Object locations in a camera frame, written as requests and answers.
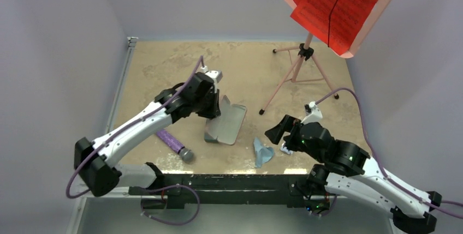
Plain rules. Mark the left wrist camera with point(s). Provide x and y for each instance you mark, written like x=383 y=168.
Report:
x=216 y=75

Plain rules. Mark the blue cleaning cloth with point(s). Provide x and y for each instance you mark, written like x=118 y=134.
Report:
x=263 y=154

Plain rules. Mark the red sheet music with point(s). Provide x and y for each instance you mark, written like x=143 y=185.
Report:
x=334 y=22

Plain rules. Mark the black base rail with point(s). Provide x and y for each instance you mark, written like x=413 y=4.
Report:
x=291 y=190

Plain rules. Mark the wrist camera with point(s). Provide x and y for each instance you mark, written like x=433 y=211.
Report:
x=313 y=111
x=216 y=75

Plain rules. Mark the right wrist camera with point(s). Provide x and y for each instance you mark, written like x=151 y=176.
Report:
x=313 y=111

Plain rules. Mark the white folded glasses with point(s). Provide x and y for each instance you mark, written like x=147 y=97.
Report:
x=285 y=150

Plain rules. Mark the pink glasses case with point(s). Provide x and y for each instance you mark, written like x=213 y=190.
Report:
x=225 y=128

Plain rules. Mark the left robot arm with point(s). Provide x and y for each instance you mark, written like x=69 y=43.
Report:
x=96 y=161

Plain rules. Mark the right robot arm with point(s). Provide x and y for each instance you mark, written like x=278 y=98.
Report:
x=343 y=168

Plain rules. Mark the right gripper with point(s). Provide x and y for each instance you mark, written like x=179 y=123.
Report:
x=274 y=133

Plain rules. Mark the aluminium frame rail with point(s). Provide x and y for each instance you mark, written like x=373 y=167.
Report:
x=79 y=205

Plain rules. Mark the purple microphone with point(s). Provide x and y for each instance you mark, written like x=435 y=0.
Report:
x=186 y=155

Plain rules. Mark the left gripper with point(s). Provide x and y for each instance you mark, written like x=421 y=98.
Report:
x=214 y=110

